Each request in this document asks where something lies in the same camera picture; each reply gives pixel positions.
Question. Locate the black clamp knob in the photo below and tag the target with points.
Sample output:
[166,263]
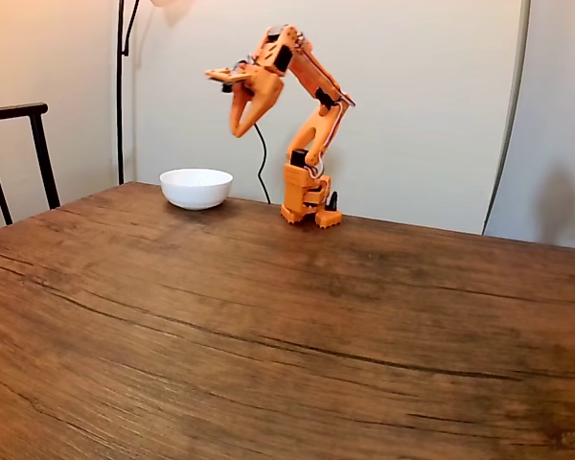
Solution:
[334,201]

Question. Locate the orange camera mount with camera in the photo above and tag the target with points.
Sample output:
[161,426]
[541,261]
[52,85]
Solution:
[225,74]

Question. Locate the black floor lamp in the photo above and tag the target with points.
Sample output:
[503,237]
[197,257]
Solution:
[120,96]

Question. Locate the dark wooden chair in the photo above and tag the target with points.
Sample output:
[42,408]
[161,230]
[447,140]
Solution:
[39,144]

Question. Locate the white bowl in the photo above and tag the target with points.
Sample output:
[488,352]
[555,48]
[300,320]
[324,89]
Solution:
[196,189]

